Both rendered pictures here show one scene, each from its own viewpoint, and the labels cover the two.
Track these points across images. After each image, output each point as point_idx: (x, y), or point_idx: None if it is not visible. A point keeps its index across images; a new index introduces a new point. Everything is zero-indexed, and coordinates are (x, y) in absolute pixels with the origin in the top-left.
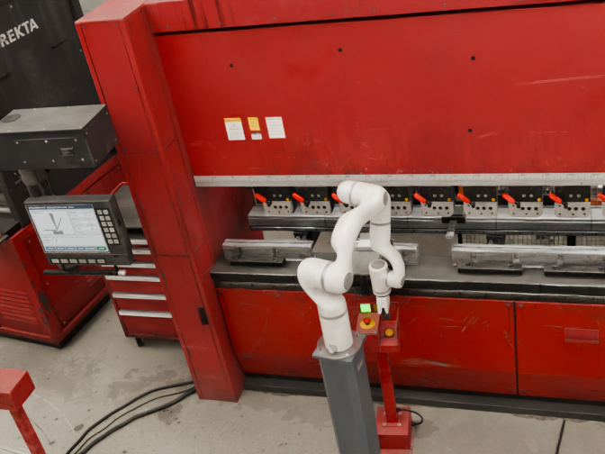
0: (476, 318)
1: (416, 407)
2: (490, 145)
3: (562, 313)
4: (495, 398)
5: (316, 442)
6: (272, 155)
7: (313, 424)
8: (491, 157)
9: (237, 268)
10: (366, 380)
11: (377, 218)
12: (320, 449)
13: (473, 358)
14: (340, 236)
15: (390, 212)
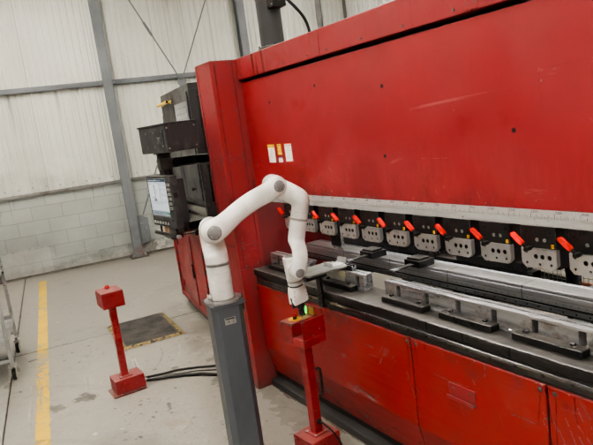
0: (387, 350)
1: (357, 441)
2: (398, 171)
3: (445, 362)
4: None
5: (268, 430)
6: (288, 176)
7: (281, 420)
8: (399, 183)
9: (268, 270)
10: (241, 343)
11: (291, 213)
12: (266, 434)
13: (388, 396)
14: (232, 204)
15: (303, 210)
